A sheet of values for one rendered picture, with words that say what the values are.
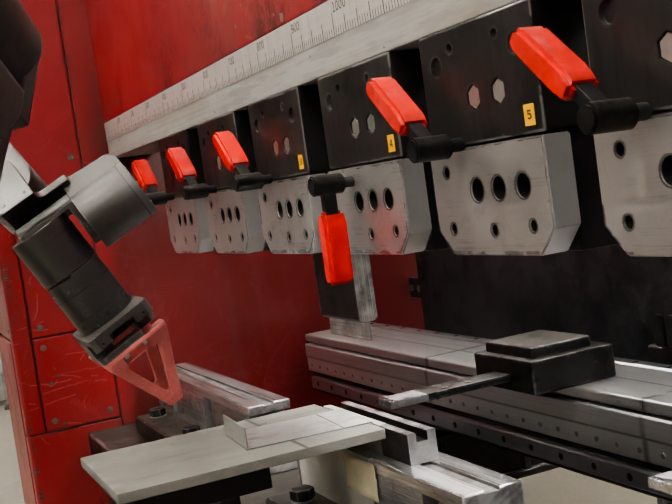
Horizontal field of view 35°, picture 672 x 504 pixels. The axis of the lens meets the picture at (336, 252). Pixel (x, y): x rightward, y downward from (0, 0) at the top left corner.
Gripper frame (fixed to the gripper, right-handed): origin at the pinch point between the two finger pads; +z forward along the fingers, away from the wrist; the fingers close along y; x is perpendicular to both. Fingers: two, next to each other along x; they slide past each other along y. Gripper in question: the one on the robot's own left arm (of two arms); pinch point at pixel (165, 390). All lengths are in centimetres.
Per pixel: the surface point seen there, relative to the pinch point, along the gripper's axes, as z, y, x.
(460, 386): 21.0, 0.9, -25.1
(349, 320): 6.7, -0.2, -19.0
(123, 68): -28, 66, -32
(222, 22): -24.9, 16.1, -32.2
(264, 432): 10.3, 1.5, -5.3
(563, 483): 188, 240, -119
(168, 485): 4.9, -8.0, 5.7
